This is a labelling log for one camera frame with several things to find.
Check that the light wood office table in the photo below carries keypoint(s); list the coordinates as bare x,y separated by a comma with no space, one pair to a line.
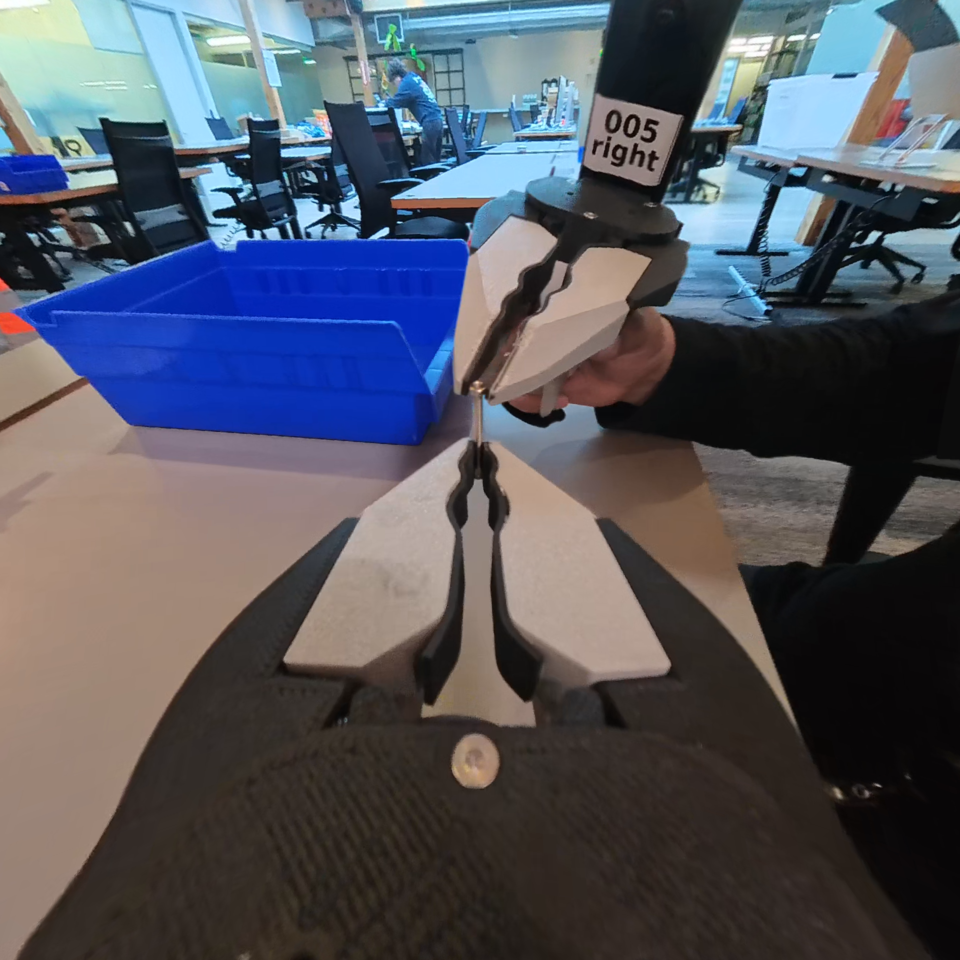
862,161

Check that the person's right forearm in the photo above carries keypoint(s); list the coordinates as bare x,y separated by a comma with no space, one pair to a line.
787,390

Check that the orange traffic cone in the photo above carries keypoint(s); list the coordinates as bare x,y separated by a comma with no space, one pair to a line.
11,322

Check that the grey desk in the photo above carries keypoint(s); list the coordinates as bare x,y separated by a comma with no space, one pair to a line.
150,525

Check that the white board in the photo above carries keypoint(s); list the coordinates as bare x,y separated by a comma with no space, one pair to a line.
817,105

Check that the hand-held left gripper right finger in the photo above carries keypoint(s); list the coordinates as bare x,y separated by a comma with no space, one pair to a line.
577,592

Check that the wood-edged office table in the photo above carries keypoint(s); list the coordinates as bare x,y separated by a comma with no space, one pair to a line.
480,180

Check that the black office chair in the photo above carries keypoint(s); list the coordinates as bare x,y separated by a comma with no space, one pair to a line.
360,157
150,172
266,172

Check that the person's right hand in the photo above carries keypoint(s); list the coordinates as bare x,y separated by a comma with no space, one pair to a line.
630,367

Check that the thin metal screw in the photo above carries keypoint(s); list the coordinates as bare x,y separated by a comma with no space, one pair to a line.
478,424

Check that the person's lap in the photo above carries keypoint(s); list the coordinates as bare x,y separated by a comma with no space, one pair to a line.
862,675

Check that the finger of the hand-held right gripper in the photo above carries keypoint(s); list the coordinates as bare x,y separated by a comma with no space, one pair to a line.
487,285
585,322

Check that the small blue bin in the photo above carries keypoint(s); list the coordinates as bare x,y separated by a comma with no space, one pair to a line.
30,172

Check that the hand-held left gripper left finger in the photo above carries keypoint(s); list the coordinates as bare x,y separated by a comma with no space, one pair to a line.
367,592

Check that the large blue plastic bin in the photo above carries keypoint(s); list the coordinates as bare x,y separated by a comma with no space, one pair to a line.
225,360

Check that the wood-topped office table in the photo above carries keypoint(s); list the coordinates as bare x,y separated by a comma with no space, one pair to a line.
112,184

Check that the person's office chair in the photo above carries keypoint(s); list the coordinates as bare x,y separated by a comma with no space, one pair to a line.
870,510

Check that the white power strip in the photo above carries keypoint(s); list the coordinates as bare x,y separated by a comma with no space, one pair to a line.
746,289

